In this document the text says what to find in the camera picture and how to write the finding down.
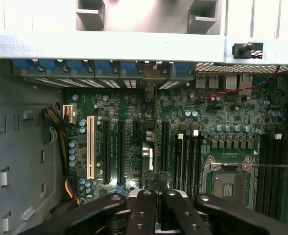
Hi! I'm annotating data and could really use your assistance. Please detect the CPU socket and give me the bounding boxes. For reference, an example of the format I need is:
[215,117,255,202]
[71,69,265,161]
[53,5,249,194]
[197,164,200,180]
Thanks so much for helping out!
[202,153,259,211]

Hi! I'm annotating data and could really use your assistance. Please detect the black RAM slot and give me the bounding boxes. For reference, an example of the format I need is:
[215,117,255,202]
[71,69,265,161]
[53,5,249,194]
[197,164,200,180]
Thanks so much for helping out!
[258,134,267,213]
[192,129,200,198]
[266,134,276,217]
[275,134,284,220]
[184,129,192,198]
[283,134,288,222]

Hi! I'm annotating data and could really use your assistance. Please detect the short black expansion slot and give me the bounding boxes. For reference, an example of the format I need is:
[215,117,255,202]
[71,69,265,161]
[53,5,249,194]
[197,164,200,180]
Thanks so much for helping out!
[133,120,141,140]

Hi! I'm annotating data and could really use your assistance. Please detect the white PCI expansion slot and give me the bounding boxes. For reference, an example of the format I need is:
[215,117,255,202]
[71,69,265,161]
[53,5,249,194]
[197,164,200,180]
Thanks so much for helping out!
[86,115,96,180]

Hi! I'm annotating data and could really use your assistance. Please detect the green motherboard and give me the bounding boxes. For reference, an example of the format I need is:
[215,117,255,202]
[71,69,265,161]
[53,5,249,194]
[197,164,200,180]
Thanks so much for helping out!
[63,87,288,222]

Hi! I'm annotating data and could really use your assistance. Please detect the thin metal locking lever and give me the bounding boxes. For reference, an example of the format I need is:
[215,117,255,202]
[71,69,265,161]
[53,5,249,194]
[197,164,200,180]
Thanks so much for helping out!
[251,164,288,169]

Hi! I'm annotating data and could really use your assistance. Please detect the white power connector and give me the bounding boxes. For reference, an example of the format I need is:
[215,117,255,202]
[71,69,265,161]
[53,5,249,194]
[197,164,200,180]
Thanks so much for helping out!
[62,104,78,125]

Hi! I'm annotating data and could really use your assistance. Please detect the silver USB port block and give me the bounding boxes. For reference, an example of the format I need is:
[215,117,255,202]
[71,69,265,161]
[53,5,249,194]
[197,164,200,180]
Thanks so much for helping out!
[195,74,207,89]
[208,74,220,89]

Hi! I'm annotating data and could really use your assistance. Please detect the silver network port block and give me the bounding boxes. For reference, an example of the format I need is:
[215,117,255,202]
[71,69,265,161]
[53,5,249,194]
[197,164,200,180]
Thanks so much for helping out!
[224,75,238,90]
[238,74,254,90]

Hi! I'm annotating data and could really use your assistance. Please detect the open black PC case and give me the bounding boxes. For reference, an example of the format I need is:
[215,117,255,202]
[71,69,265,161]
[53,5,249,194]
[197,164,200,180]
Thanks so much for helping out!
[0,31,288,235]

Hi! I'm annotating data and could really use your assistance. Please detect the grey parts rack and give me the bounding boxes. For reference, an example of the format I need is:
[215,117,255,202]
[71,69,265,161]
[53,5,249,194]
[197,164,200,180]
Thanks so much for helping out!
[74,0,224,35]

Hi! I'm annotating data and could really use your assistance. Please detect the yellow black power wires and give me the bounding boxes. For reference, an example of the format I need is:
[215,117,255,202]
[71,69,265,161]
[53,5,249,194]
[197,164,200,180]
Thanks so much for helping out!
[41,106,80,208]

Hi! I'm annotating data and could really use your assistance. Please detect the blue slot bracket clip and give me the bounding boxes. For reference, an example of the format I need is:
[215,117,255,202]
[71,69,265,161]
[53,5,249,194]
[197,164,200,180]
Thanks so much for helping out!
[94,59,114,74]
[120,60,138,74]
[66,58,88,74]
[173,61,191,75]
[38,58,64,74]
[11,58,36,74]

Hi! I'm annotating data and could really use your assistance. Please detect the red black twisted wire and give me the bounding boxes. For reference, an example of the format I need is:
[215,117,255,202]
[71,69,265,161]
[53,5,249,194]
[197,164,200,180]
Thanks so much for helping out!
[198,65,281,103]

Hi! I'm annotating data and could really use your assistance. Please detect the black chassis intrusion switch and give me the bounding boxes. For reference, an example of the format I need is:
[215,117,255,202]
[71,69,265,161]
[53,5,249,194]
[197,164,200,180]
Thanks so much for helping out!
[231,42,264,60]

